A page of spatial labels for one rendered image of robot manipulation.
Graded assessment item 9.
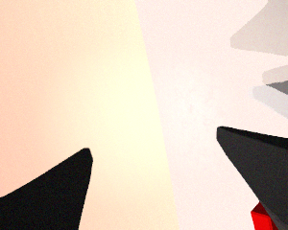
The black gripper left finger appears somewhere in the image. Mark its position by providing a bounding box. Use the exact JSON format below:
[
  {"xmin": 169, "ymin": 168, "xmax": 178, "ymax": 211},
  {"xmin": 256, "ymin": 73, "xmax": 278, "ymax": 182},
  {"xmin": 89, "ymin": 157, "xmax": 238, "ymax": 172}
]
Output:
[{"xmin": 0, "ymin": 147, "xmax": 94, "ymax": 230}]

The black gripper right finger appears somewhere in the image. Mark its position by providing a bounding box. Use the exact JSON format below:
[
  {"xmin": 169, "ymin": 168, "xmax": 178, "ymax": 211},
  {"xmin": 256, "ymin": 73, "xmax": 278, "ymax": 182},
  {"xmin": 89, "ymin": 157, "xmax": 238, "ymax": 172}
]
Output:
[{"xmin": 216, "ymin": 126, "xmax": 288, "ymax": 230}]

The red rectangular block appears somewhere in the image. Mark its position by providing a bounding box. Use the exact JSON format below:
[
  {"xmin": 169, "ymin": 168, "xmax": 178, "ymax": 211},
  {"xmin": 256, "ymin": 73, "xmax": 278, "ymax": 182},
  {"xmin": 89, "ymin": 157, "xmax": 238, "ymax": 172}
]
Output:
[{"xmin": 251, "ymin": 202, "xmax": 278, "ymax": 230}]

